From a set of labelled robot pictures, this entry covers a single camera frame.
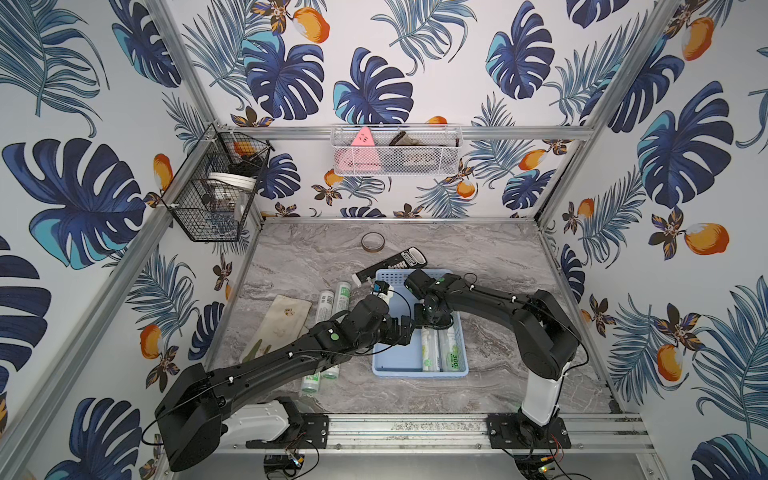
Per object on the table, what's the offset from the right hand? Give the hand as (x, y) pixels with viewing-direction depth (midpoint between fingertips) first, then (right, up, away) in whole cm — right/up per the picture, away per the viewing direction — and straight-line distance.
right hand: (426, 323), depth 92 cm
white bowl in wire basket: (-54, +40, -13) cm, 68 cm away
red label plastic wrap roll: (+6, -6, -8) cm, 11 cm away
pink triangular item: (-20, +51, 0) cm, 55 cm away
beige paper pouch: (-45, -2, +2) cm, 45 cm away
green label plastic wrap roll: (0, -4, -8) cm, 9 cm away
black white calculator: (-3, +20, +17) cm, 26 cm away
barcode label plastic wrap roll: (-31, +5, +1) cm, 32 cm away
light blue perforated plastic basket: (-7, -9, -7) cm, 14 cm away
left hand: (-8, +5, -15) cm, 17 cm away
